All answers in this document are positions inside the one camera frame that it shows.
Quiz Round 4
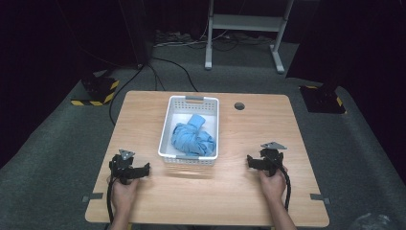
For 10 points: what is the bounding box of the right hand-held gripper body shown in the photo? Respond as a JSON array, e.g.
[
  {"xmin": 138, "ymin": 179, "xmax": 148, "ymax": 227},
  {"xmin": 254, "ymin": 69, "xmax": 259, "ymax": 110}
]
[{"xmin": 254, "ymin": 141, "xmax": 288, "ymax": 177}]

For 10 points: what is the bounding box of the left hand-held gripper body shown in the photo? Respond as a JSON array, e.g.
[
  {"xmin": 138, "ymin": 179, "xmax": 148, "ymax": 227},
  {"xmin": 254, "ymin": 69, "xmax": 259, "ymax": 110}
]
[{"xmin": 112, "ymin": 149, "xmax": 144, "ymax": 185}]

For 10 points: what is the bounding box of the person's left hand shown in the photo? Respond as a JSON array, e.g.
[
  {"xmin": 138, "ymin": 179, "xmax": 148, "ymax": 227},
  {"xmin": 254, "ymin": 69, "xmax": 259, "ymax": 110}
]
[{"xmin": 110, "ymin": 177, "xmax": 140, "ymax": 209}]

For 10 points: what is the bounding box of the person's right hand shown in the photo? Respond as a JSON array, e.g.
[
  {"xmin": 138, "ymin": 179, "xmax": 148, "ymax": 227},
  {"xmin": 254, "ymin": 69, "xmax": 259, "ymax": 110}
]
[{"xmin": 258, "ymin": 166, "xmax": 288, "ymax": 203}]

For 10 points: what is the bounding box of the grey tape piece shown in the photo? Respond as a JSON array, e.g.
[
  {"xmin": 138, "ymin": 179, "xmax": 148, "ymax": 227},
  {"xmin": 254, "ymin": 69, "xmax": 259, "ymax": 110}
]
[
  {"xmin": 309, "ymin": 193, "xmax": 331, "ymax": 206},
  {"xmin": 81, "ymin": 192, "xmax": 104, "ymax": 204}
]

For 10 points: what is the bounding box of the blue crumpled cloth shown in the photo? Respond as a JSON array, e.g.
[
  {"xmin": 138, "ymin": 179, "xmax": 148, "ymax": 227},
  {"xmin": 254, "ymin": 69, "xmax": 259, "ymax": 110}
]
[{"xmin": 170, "ymin": 113, "xmax": 217, "ymax": 157}]

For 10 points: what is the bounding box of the black yellow striped stand base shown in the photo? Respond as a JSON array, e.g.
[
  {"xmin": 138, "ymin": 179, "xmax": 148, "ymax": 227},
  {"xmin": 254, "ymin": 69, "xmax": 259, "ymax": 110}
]
[
  {"xmin": 299, "ymin": 83, "xmax": 348, "ymax": 115},
  {"xmin": 70, "ymin": 74, "xmax": 121, "ymax": 107}
]

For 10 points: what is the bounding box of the white perforated plastic basket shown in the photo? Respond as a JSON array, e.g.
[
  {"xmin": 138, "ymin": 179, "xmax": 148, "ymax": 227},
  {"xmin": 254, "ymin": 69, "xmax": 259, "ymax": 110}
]
[{"xmin": 157, "ymin": 95, "xmax": 220, "ymax": 167}]

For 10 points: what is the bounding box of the black stand pole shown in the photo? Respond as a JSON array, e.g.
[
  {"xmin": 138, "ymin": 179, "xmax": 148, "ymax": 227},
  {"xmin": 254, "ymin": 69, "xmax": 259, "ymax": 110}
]
[{"xmin": 117, "ymin": 0, "xmax": 151, "ymax": 69}]

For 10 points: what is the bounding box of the grey metal stand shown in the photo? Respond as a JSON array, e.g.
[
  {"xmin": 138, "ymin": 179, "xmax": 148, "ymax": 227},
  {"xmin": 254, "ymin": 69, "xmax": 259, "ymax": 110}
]
[{"xmin": 204, "ymin": 0, "xmax": 295, "ymax": 75}]

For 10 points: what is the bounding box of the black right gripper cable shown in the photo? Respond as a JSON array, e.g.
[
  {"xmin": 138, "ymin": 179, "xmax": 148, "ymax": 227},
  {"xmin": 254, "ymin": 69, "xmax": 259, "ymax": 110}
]
[{"xmin": 277, "ymin": 165, "xmax": 292, "ymax": 213}]

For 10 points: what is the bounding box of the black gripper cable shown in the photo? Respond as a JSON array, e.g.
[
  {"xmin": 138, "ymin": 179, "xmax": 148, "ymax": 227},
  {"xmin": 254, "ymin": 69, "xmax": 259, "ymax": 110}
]
[
  {"xmin": 106, "ymin": 176, "xmax": 120, "ymax": 224},
  {"xmin": 277, "ymin": 165, "xmax": 292, "ymax": 213}
]

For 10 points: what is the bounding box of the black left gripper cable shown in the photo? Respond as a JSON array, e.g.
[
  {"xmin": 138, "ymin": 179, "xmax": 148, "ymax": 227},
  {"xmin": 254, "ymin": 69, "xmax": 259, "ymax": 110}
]
[{"xmin": 106, "ymin": 176, "xmax": 120, "ymax": 224}]

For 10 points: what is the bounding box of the black floor cable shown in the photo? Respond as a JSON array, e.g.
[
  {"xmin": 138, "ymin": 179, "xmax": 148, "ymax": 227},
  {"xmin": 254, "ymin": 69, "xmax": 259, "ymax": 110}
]
[{"xmin": 108, "ymin": 57, "xmax": 199, "ymax": 127}]

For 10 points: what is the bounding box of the bundle of floor cables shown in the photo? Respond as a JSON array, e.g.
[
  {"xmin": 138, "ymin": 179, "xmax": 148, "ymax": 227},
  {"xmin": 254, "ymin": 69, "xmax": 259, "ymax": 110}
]
[{"xmin": 152, "ymin": 29, "xmax": 276, "ymax": 52}]

